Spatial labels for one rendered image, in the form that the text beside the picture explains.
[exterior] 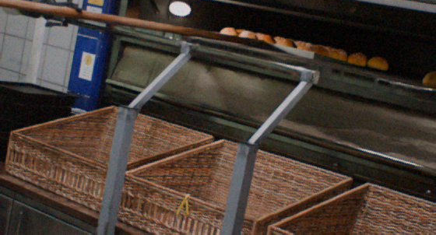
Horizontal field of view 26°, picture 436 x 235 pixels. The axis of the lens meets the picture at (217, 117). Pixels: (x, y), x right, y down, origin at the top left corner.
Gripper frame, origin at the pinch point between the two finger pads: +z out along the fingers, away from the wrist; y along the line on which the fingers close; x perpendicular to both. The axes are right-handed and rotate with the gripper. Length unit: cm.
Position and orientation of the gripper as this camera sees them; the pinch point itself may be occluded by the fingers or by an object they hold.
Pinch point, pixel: (75, 13)
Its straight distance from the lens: 323.1
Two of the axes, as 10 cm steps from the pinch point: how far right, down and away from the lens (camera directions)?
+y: -1.9, 9.8, 1.0
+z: 7.4, 2.1, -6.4
